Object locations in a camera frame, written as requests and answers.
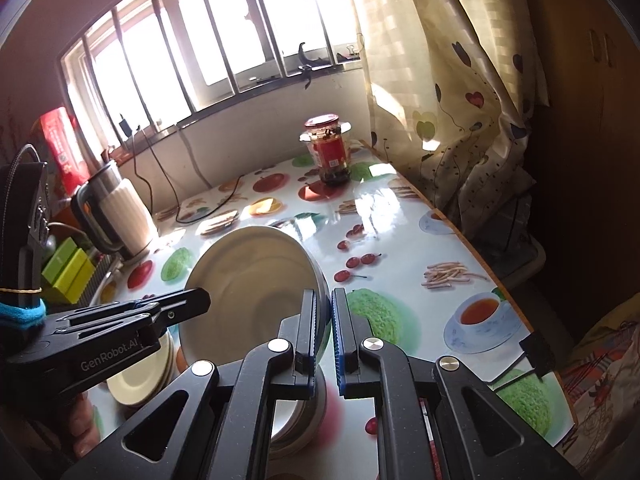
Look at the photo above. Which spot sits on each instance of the white bowl with blue pattern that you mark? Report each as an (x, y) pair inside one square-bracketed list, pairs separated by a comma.
[(318, 410)]

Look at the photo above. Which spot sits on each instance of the fruit printed table cover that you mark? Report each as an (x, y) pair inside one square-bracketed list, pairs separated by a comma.
[(400, 240)]

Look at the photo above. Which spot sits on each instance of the small binder clip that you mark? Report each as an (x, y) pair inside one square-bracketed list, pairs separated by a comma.
[(350, 52)]

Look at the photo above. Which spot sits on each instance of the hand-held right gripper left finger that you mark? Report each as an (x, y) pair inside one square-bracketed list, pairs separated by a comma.
[(311, 330)]

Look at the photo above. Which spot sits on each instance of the heart print curtain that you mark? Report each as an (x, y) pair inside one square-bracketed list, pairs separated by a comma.
[(440, 85)]

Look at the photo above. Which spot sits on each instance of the beige plate with fish print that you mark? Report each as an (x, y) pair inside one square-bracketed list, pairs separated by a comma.
[(135, 380)]

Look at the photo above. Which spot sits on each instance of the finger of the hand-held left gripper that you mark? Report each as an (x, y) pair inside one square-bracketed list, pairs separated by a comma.
[(150, 327), (185, 302)]

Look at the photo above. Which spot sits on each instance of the black charger plug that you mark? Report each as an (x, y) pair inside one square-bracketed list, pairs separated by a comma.
[(124, 125)]

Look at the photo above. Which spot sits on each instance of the striped cardboard box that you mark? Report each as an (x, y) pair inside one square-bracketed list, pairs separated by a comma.
[(102, 275)]

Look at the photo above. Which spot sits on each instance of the red snack packet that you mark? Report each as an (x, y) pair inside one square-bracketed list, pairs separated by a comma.
[(62, 145)]

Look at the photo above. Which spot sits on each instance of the cream plate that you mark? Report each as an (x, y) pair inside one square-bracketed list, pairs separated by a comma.
[(171, 355)]

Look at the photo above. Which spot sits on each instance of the white electric kettle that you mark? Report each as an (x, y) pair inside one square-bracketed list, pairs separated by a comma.
[(130, 215)]

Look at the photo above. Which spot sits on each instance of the window with metal bars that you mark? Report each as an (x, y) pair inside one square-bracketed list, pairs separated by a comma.
[(200, 50)]

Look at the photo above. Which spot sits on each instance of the red label glass jar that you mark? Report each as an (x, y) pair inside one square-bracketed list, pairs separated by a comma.
[(330, 152)]

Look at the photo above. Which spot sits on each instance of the brown wooden wardrobe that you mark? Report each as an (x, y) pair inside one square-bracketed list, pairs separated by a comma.
[(590, 135)]

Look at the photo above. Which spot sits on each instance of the white plate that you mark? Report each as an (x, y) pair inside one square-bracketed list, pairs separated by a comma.
[(240, 280)]

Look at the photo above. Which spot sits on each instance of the blue cloth band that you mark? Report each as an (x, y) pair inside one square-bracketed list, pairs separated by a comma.
[(22, 316)]

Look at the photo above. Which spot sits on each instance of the yellow-green box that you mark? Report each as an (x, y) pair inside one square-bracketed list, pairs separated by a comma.
[(75, 277)]

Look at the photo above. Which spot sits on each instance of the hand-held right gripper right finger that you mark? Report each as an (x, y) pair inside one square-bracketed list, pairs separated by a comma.
[(340, 345)]

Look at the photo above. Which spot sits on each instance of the printed blanket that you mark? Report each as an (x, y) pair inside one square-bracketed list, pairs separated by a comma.
[(605, 400)]

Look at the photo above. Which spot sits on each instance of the black binder clip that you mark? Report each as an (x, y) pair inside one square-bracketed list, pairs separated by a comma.
[(537, 352)]

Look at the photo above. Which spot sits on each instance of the person's left hand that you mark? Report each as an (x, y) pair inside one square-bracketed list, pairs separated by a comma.
[(87, 425)]

